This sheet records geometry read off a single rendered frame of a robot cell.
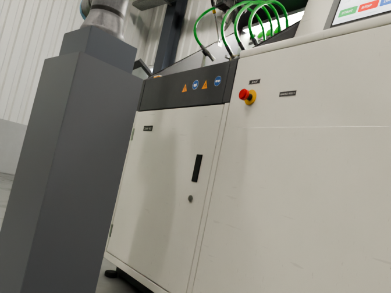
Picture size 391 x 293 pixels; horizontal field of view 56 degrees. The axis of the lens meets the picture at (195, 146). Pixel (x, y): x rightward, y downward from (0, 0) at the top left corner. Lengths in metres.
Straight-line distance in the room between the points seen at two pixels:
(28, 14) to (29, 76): 1.21
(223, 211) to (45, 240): 0.53
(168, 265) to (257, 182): 0.50
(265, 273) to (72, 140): 0.66
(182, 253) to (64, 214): 0.43
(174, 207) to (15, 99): 6.84
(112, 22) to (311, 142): 0.73
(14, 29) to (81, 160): 7.17
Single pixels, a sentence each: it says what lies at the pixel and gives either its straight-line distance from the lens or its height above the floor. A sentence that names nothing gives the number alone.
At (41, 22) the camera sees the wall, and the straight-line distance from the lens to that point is 8.43.
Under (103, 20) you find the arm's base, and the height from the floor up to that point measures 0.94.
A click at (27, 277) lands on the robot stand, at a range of 1.15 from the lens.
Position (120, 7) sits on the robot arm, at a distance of 1.32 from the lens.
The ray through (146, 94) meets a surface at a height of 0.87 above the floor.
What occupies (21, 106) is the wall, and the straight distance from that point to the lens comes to 8.11.
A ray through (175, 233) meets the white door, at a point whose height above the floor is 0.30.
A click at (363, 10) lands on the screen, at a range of 1.43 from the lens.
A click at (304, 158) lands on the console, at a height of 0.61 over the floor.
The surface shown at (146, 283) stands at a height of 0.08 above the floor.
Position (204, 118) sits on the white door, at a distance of 1.36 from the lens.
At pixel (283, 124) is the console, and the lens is 1.08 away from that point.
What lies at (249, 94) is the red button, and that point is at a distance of 1.19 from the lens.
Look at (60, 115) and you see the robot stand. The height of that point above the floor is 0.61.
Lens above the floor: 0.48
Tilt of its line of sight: 6 degrees up
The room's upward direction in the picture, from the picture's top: 12 degrees clockwise
